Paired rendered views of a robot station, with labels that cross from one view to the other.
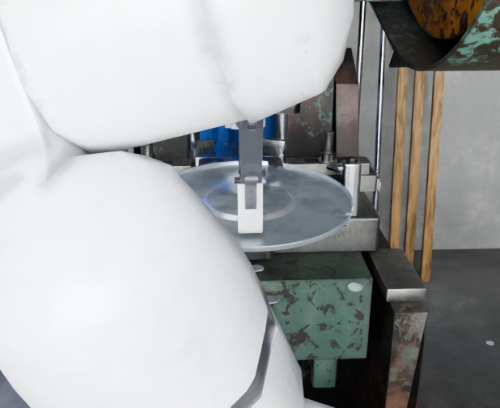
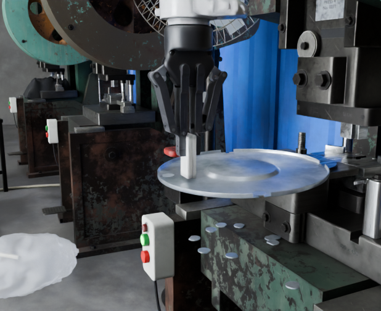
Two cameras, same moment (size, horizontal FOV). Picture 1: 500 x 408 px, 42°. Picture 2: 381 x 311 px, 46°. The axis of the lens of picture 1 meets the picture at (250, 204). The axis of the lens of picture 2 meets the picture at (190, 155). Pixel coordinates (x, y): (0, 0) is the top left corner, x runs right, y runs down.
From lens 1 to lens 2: 0.82 m
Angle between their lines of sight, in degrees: 65
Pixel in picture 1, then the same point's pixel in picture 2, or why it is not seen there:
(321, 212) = (252, 188)
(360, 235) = (369, 260)
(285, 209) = (237, 178)
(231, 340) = not seen: outside the picture
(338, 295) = (299, 294)
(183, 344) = not seen: outside the picture
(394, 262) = (376, 301)
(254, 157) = (163, 110)
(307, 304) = (279, 288)
